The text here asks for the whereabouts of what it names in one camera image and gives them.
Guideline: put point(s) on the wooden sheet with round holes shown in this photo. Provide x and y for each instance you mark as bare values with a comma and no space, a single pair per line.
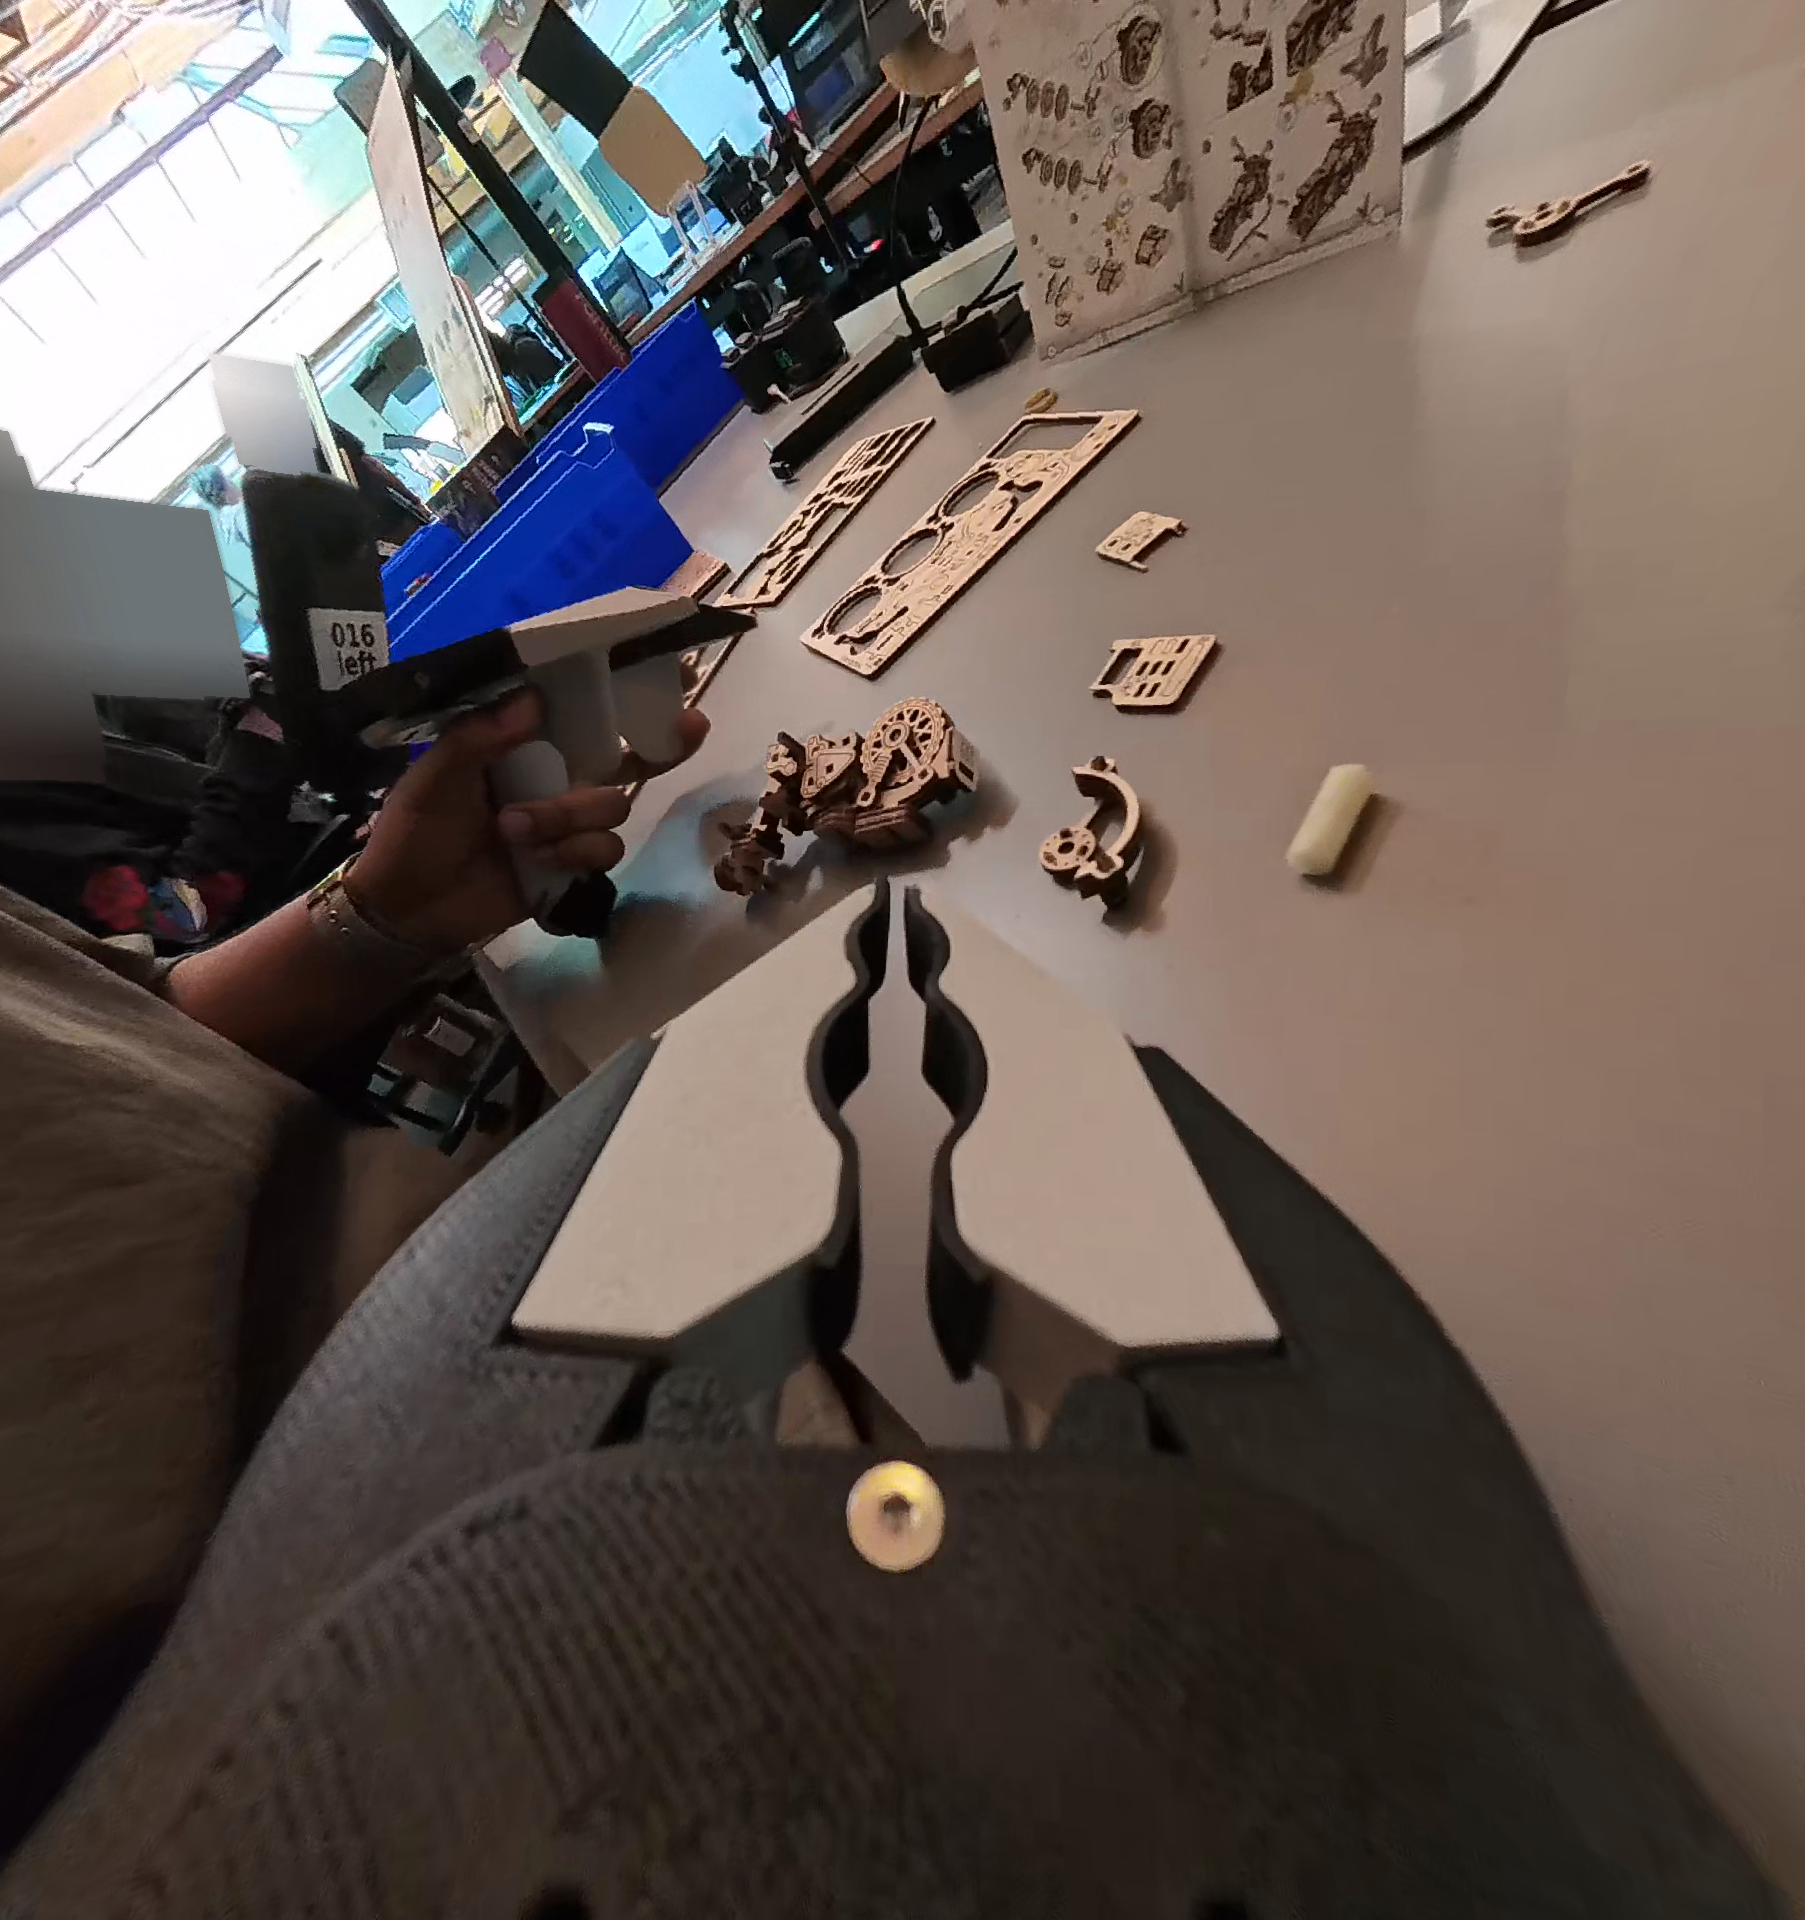
1044,480

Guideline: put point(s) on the blue bin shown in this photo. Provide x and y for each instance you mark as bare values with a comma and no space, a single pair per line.
571,539
662,383

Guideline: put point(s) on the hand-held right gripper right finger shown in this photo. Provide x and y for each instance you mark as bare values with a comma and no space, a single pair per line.
1110,1200

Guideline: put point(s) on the long black bar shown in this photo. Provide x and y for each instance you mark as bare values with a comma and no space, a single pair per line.
841,396

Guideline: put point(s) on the black box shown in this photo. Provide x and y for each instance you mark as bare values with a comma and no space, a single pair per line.
976,341

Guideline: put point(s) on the curved wooden disc piece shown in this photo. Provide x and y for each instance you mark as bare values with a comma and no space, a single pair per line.
1076,857

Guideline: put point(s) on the black charger with green display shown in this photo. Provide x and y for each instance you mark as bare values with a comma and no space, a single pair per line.
797,366

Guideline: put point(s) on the grey desk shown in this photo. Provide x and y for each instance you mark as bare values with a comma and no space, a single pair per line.
1516,750

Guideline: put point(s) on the wooden sheet with small cutouts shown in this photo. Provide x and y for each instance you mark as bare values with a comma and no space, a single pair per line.
803,547

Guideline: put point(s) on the black office chair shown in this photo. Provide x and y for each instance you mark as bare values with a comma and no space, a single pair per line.
437,1066

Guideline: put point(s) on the person's left hand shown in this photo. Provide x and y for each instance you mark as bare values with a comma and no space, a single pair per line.
437,839

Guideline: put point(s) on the small wooden plate with pins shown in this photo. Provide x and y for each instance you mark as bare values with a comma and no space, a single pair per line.
1144,535

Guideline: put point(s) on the person's olive shirt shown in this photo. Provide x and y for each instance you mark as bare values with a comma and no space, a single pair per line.
93,1274

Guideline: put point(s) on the pale standing panel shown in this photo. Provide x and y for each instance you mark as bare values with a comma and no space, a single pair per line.
430,270

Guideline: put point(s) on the person's left forearm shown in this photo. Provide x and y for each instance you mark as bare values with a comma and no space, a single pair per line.
243,966

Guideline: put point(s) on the slotted wooden piece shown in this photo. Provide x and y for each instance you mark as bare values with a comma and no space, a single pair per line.
1126,668

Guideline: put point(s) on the printed instruction sheet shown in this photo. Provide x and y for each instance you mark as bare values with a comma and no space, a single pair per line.
1144,179

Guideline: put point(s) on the dark brown engraved board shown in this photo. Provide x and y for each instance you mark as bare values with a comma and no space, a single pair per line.
697,577

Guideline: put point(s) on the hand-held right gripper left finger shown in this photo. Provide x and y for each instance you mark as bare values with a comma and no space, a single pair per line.
662,1200

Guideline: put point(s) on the white wax block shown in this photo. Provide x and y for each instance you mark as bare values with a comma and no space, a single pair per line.
1328,817

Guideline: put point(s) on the wooden lever piece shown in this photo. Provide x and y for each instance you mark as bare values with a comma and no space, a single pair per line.
1540,217

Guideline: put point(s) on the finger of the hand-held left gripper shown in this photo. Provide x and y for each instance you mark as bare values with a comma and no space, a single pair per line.
603,630

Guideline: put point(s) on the assembled wooden model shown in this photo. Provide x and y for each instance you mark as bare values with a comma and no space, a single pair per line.
888,772

